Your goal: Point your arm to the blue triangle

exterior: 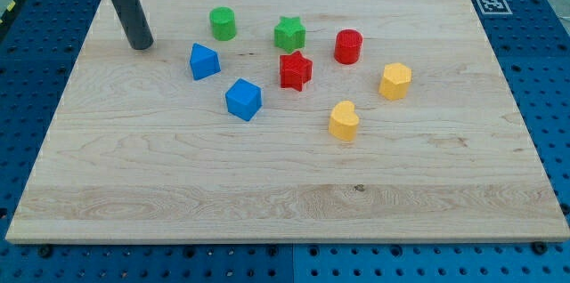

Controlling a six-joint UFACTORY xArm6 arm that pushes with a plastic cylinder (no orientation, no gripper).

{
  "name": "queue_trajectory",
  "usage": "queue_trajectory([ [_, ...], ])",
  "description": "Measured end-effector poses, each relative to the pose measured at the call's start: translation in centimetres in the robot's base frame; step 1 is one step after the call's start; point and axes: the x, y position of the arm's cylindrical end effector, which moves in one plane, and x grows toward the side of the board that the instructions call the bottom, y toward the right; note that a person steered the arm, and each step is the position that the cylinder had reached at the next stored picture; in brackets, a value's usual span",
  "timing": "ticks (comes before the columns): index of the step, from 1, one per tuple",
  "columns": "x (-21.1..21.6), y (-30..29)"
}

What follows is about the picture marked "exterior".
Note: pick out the blue triangle block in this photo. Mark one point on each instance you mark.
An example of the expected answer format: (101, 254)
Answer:
(204, 62)

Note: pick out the light wooden board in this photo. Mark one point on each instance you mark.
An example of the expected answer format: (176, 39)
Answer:
(138, 152)

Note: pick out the blue cube block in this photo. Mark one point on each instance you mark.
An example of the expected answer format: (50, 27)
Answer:
(243, 99)

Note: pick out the red star block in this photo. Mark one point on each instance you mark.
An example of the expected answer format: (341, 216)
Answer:
(295, 70)

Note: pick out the yellow heart block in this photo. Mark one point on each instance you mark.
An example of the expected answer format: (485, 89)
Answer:
(344, 121)

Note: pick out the green star block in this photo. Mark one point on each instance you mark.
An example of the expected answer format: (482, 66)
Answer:
(289, 34)

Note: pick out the red cylinder block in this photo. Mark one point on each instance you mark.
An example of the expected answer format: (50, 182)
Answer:
(348, 46)

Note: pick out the yellow hexagon block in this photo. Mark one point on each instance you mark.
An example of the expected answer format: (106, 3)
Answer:
(395, 81)

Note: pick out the green cylinder block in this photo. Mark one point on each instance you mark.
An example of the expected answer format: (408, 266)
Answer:
(222, 23)

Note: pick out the dark grey cylindrical pointer rod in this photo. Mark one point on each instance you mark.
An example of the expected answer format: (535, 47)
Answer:
(134, 23)

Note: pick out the white fiducial marker tag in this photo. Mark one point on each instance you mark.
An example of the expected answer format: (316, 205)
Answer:
(494, 7)

